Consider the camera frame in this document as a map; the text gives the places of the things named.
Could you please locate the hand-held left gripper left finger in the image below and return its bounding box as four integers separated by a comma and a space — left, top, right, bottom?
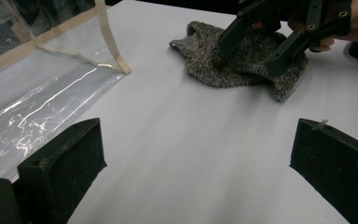
18, 117, 108, 224

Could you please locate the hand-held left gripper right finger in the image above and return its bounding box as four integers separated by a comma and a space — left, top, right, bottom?
289, 118, 358, 224

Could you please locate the grey fuzzy knit toy sweater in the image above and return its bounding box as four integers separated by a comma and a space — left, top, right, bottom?
168, 21, 310, 103

